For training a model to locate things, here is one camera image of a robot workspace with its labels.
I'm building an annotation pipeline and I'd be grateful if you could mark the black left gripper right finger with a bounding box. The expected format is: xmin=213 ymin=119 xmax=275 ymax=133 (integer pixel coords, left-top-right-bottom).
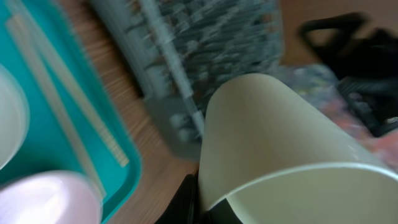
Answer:
xmin=203 ymin=199 xmax=242 ymax=224

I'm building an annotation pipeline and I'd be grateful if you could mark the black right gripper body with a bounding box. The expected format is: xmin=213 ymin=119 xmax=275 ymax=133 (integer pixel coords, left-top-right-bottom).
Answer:
xmin=298 ymin=12 xmax=397 ymax=137

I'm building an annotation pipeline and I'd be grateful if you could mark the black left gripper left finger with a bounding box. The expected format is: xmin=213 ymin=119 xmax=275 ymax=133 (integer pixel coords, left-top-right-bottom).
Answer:
xmin=155 ymin=174 xmax=198 ymax=224

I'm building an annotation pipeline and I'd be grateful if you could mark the white bowl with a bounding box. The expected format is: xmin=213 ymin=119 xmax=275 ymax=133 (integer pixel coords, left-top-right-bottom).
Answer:
xmin=198 ymin=73 xmax=397 ymax=224

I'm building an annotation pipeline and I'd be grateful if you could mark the pink bowl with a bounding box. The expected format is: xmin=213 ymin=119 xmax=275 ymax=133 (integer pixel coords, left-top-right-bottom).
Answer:
xmin=1 ymin=170 xmax=103 ymax=224

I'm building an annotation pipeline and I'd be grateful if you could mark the wooden chopstick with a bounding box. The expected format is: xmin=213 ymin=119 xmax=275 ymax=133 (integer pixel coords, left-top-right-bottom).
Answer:
xmin=6 ymin=0 xmax=129 ymax=167
xmin=6 ymin=16 xmax=106 ymax=198

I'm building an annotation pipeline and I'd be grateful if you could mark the teal plastic tray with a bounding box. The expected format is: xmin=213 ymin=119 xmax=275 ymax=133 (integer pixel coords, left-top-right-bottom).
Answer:
xmin=1 ymin=1 xmax=142 ymax=223

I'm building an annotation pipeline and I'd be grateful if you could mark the grey plastic dish rack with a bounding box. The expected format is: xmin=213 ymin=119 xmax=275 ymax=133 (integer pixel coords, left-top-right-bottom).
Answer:
xmin=90 ymin=0 xmax=284 ymax=161

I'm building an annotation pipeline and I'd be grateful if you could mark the pink plate with food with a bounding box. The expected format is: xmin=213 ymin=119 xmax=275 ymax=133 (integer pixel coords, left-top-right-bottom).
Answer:
xmin=1 ymin=65 xmax=30 ymax=169

